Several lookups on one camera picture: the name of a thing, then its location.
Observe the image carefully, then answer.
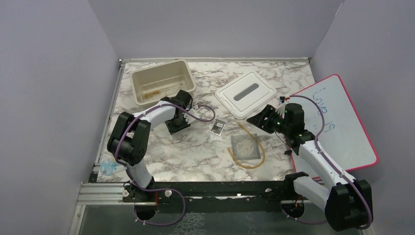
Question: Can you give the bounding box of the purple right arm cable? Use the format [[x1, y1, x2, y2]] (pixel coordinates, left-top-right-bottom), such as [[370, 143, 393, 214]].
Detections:
[[280, 94, 373, 230]]

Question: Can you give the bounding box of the beige plastic bin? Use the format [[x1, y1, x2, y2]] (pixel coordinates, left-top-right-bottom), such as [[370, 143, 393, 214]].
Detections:
[[130, 60, 197, 106]]

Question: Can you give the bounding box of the white plastic lid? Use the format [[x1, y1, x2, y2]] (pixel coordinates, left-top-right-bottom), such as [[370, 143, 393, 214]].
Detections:
[[215, 71, 277, 119]]

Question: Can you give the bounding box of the pink framed whiteboard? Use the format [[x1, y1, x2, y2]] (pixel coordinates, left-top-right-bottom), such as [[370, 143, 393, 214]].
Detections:
[[289, 74, 379, 171]]

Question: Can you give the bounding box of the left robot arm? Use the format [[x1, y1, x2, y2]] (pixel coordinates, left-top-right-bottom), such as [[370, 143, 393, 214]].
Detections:
[[107, 90, 192, 201]]

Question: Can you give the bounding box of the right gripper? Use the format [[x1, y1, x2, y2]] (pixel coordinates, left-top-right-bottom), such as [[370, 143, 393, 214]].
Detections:
[[247, 104, 291, 135]]

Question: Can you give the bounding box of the blue item in bag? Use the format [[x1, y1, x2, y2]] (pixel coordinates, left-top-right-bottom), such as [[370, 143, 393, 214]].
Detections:
[[99, 159, 125, 176]]

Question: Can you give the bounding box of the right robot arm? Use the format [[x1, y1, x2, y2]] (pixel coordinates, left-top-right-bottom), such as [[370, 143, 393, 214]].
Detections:
[[247, 103, 373, 231]]

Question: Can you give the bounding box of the yellow rubber tube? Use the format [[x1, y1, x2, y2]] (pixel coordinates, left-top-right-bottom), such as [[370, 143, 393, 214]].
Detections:
[[227, 122, 266, 169]]

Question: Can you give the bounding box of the black base frame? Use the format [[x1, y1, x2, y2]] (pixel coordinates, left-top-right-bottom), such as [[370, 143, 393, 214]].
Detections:
[[122, 181, 307, 217]]

